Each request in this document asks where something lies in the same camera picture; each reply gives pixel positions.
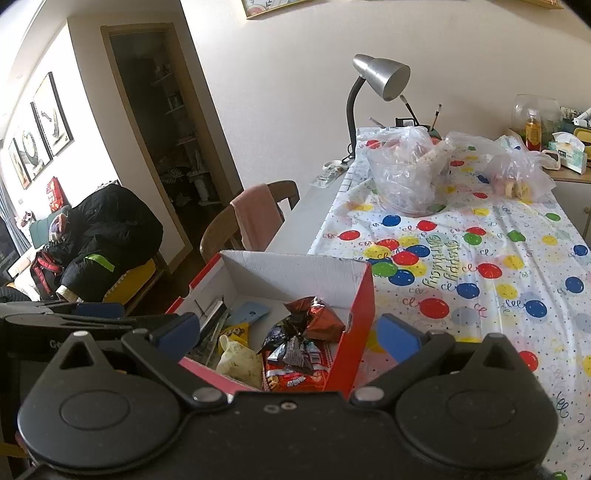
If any pale yellow-green snack packet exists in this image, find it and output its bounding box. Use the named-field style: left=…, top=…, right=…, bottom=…
left=215, top=335, right=263, bottom=390

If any yellow snack packet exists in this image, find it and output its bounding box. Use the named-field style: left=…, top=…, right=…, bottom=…
left=221, top=323, right=249, bottom=346

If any orange-brown foil snack bag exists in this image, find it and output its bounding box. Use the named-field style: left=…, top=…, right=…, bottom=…
left=284, top=296, right=346, bottom=343

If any red snack packet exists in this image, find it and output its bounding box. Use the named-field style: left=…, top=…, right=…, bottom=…
left=263, top=341, right=332, bottom=393

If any black snack packet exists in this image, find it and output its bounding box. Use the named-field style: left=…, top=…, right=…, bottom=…
left=259, top=321, right=314, bottom=374

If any black jacket pile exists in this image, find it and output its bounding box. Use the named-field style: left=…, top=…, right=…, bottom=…
left=29, top=183, right=163, bottom=302

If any red and white cardboard box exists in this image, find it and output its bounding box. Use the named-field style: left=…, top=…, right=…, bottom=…
left=168, top=250, right=376, bottom=397

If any birthday balloon tablecloth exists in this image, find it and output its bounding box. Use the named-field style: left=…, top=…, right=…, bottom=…
left=311, top=127, right=590, bottom=479

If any wooden chair with pink towel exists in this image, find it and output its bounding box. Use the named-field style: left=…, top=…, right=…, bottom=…
left=199, top=180, right=300, bottom=262

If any pink towel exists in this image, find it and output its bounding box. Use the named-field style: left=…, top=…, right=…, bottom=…
left=230, top=184, right=283, bottom=251

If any large clear plastic bag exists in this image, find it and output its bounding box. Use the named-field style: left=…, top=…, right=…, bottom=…
left=358, top=126, right=455, bottom=217

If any small plastic bag with pastries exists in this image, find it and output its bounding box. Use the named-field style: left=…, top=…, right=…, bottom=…
left=445, top=131, right=558, bottom=204

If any white sideboard cabinet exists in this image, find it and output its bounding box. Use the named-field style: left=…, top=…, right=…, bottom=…
left=548, top=167, right=591, bottom=244

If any orange liquid bottle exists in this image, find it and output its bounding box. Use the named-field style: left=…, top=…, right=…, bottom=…
left=525, top=109, right=542, bottom=152

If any tissue box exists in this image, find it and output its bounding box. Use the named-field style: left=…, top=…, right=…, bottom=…
left=549, top=132, right=588, bottom=175

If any silver desk lamp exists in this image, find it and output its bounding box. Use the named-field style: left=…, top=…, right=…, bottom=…
left=324, top=54, right=411, bottom=170

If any yellow container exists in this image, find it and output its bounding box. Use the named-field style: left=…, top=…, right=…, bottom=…
left=574, top=127, right=591, bottom=160

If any framed wall picture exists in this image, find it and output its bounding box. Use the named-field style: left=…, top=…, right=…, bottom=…
left=14, top=127, right=52, bottom=181
left=32, top=72, right=73, bottom=158

